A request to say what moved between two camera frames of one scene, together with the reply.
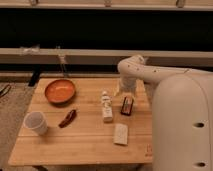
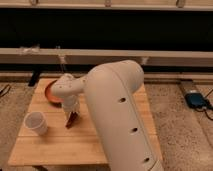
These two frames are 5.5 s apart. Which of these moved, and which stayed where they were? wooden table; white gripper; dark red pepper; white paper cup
Moved: dark red pepper; white gripper
Stayed: wooden table; white paper cup
